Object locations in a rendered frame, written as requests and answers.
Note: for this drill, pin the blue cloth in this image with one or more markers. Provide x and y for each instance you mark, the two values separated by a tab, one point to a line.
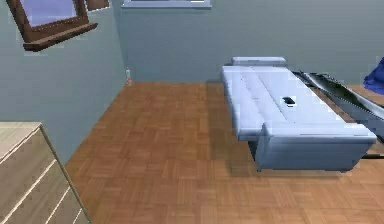
376	78

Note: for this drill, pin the brown framed window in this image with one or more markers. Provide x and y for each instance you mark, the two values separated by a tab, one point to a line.
50	20

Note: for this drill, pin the pale blue sofa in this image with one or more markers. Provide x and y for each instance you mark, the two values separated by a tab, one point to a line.
296	133

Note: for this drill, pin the beige wooden chest of drawers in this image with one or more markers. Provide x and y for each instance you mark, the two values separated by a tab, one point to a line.
26	176

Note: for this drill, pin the white framed window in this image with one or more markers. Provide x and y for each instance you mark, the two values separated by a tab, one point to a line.
166	3

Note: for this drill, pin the small black remote control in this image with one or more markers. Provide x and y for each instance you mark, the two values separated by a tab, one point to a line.
288	100

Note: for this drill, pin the small pink white bottle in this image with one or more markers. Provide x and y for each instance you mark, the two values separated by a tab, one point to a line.
128	76

